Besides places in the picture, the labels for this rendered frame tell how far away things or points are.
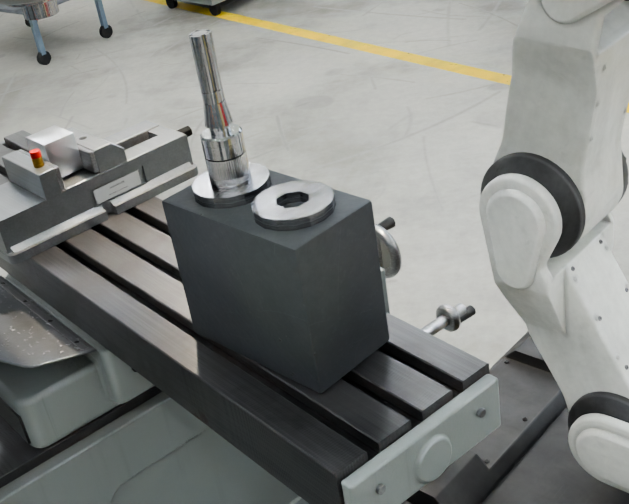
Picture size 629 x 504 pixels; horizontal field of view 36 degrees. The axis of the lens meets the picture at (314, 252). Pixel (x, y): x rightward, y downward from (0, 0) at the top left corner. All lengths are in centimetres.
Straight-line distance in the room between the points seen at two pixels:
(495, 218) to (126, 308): 49
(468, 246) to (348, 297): 210
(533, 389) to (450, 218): 175
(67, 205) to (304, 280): 61
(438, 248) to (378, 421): 214
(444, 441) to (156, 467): 63
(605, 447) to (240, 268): 56
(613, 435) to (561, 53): 51
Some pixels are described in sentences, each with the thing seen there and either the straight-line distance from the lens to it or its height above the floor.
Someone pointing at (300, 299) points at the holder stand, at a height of 107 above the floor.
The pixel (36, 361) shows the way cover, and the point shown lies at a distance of 134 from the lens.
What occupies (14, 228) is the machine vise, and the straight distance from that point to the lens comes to 148.
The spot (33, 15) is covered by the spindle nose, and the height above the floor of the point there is 129.
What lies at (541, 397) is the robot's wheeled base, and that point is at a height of 59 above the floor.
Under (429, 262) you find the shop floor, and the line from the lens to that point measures 306.
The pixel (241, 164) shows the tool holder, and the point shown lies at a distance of 107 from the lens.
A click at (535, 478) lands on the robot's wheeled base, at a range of 148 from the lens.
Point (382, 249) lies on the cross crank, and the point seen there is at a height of 65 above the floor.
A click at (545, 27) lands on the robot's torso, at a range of 110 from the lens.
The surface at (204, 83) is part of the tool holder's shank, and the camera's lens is 104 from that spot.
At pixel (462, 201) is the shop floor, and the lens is 339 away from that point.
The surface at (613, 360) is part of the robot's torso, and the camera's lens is 131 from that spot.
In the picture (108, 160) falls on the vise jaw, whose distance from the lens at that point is 152.
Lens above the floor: 160
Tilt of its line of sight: 30 degrees down
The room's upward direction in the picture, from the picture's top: 10 degrees counter-clockwise
